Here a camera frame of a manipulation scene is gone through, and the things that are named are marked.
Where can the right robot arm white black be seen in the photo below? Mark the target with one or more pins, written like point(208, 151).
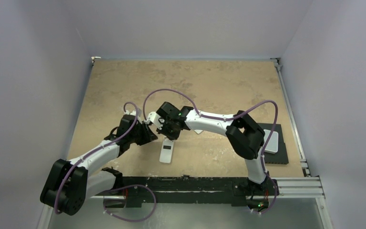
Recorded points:
point(243, 133)

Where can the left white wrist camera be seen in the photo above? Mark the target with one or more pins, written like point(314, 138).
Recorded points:
point(136, 112)

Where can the white device on box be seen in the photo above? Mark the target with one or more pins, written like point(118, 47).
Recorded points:
point(272, 145)

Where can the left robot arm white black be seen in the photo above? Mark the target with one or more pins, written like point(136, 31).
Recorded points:
point(69, 183)

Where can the black perforated box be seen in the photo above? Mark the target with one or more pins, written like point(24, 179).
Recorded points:
point(281, 157)

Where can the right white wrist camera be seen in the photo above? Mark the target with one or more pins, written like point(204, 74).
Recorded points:
point(155, 119)

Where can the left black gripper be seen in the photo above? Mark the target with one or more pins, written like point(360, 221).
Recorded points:
point(147, 135)

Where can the white battery cover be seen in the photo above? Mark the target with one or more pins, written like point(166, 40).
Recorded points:
point(198, 131)

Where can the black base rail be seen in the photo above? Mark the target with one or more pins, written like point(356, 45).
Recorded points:
point(191, 190)

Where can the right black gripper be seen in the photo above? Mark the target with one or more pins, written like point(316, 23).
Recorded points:
point(168, 129)

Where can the white red remote control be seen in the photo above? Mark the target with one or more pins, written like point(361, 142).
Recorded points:
point(166, 151)

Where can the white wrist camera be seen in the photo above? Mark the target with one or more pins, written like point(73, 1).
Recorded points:
point(136, 112)
point(155, 119)

